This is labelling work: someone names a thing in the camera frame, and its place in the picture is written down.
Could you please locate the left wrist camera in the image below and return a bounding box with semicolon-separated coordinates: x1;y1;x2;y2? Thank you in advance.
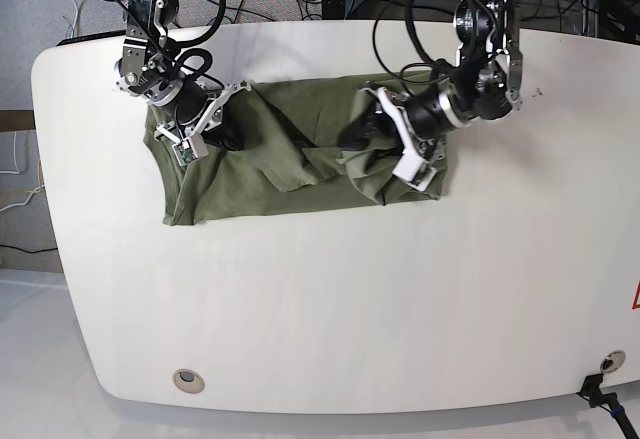
393;150;445;192

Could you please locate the table grommet hole right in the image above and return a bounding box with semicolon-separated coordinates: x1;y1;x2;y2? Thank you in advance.
600;350;626;374

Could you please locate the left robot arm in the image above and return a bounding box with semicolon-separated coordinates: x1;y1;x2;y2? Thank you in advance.
338;0;523;192

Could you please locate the table grommet hole left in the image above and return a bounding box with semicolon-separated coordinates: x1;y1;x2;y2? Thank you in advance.
173;369;205;394

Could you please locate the olive green T-shirt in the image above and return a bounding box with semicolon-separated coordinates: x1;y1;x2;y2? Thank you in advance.
144;74;448;226

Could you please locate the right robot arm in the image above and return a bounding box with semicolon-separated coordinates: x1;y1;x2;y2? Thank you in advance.
115;0;251;166

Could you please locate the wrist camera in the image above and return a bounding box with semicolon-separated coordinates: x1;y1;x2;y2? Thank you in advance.
393;150;445;192
172;135;208;167

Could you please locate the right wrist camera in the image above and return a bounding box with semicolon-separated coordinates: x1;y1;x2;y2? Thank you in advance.
172;135;208;167

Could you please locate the table grommet hole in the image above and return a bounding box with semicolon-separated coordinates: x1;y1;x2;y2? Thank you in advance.
173;369;205;394
600;350;626;374

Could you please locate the red warning sticker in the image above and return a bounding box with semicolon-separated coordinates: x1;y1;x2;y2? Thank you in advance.
632;282;640;310

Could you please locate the black table leg base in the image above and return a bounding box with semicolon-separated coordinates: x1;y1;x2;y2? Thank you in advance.
321;0;364;20

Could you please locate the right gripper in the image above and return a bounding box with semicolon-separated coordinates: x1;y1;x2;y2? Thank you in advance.
153;78;253;152

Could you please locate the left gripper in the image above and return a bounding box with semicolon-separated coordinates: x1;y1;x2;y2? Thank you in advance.
337;83;473;162

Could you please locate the black clamp with cable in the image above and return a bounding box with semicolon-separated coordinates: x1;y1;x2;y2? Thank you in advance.
577;373;639;439

